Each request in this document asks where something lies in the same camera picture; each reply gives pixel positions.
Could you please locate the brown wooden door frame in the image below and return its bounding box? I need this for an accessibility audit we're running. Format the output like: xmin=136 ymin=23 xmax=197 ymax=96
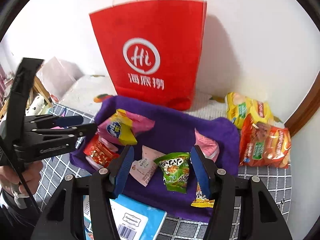
xmin=285 ymin=73 xmax=320 ymax=137

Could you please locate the green snack packet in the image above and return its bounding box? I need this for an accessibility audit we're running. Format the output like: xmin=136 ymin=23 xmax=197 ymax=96
xmin=154 ymin=152 xmax=190 ymax=194

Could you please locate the wooden chair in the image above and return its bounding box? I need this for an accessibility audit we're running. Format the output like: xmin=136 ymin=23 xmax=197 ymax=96
xmin=1 ymin=76 xmax=52 ymax=120

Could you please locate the pink paper star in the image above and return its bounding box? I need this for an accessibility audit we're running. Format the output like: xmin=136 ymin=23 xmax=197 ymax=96
xmin=51 ymin=126 xmax=65 ymax=129

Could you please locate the red gold snack packet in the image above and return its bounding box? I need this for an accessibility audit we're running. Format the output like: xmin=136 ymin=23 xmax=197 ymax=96
xmin=84 ymin=134 xmax=120 ymax=167

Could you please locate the purple cloth basket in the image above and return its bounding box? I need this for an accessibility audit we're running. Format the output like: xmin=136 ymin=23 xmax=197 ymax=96
xmin=69 ymin=95 xmax=241 ymax=223

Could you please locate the orange chips bag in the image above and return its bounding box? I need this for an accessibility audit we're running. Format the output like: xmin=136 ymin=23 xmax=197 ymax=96
xmin=239 ymin=114 xmax=291 ymax=168

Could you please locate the blue white tissue box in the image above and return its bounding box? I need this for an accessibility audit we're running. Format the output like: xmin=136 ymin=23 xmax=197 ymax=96
xmin=83 ymin=193 xmax=168 ymax=240

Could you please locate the yellow chips bag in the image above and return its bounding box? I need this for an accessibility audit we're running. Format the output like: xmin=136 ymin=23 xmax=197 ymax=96
xmin=225 ymin=92 xmax=274 ymax=129

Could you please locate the pink silver-banded snack packet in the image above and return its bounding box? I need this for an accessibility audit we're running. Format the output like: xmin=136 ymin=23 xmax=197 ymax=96
xmin=195 ymin=129 xmax=220 ymax=162

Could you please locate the pale pink triangular packet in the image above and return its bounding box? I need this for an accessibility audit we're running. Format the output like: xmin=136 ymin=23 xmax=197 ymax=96
xmin=130 ymin=145 xmax=164 ymax=187

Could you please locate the person's left hand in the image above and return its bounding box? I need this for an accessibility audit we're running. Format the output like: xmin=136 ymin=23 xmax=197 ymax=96
xmin=0 ymin=160 xmax=43 ymax=197

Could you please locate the white plastic bag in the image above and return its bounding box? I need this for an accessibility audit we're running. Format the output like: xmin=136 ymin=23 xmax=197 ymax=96
xmin=36 ymin=57 xmax=84 ymax=102

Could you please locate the yellow cartoon snack packet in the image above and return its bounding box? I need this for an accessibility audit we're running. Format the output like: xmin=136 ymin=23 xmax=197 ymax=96
xmin=191 ymin=183 xmax=214 ymax=208

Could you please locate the pink yellow snack bag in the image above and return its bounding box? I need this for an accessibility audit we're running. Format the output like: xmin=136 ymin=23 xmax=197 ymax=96
xmin=97 ymin=109 xmax=155 ymax=146

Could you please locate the red paper shopping bag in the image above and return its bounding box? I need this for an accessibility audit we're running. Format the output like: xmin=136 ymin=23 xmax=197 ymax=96
xmin=89 ymin=0 xmax=207 ymax=111

